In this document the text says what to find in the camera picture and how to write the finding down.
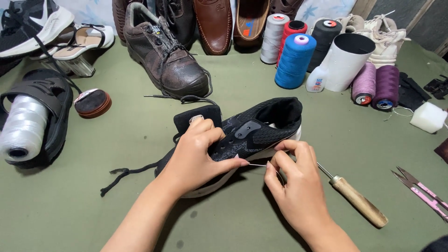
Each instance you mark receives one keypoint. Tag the black thread spool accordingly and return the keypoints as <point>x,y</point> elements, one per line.
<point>323,38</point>

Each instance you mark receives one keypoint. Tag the white cylinder tube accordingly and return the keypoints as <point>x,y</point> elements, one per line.
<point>344,63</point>

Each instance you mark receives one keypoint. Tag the clear nylon thread spool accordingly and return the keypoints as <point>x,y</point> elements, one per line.
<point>22,129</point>

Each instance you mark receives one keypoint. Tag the white lace-up sneaker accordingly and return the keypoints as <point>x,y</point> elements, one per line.
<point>383,38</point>

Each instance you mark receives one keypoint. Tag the thin steel sewing needle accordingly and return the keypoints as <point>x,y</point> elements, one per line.
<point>259,165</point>

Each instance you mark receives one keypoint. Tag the brown loafer with tan insole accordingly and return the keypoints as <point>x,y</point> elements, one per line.
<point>250,24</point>

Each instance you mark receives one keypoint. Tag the black knit white-soled sneaker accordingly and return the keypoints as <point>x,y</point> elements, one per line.
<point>259,133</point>

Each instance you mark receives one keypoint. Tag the dark brown leather piece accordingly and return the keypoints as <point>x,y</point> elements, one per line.
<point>442,150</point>

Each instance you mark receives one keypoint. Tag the black lace-up shoe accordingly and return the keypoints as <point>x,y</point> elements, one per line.
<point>180,19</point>

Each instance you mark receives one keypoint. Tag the pink thread snips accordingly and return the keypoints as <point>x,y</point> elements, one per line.
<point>421,190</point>

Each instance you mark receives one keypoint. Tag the person's right hand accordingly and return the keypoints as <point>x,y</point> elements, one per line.
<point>301,189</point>

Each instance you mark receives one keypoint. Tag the round brown polish tin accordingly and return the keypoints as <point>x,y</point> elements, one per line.
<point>91,104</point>

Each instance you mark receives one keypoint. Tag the olive green table cloth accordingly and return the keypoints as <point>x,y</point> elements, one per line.
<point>105,140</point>

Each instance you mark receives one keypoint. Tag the white wax block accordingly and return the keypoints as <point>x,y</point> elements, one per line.
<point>427,117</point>

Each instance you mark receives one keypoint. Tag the blue thread spool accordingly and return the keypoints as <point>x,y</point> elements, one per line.
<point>294,63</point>

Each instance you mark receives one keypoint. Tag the small black metal part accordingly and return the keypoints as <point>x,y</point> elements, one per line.
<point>437,87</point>

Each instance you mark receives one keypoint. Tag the reddish brown leather shoe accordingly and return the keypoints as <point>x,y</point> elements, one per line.
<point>119,17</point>

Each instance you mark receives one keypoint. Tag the white clear-heeled sandal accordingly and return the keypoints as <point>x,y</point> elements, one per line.
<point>82,40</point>

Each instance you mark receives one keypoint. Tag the black and white sneaker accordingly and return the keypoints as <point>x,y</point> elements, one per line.
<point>31,24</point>

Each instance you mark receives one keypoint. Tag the brown leather loafer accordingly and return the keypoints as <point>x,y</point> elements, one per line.
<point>214,26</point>

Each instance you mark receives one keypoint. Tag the dark purple thread spool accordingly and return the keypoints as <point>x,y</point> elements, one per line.
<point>385,85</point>

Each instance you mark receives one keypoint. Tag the dark brown leather shoe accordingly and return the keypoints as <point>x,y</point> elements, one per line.
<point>285,8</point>

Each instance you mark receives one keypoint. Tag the light purple thread spool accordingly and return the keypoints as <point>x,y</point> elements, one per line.
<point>364,82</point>

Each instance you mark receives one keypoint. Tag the person's left hand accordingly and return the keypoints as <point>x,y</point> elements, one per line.
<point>190,164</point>

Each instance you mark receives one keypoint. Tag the black fabric scraps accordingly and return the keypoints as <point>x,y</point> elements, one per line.
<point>411,92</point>

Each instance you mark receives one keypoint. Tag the red thread spool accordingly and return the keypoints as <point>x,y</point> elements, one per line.
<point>288,29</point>

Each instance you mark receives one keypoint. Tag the dark brown work boot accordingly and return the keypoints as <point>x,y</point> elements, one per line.
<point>164,59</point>

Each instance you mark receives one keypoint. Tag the white thread spool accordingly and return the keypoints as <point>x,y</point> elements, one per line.
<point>273,38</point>

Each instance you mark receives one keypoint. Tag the small white glue bottle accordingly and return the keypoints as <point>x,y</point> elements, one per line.
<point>315,80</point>

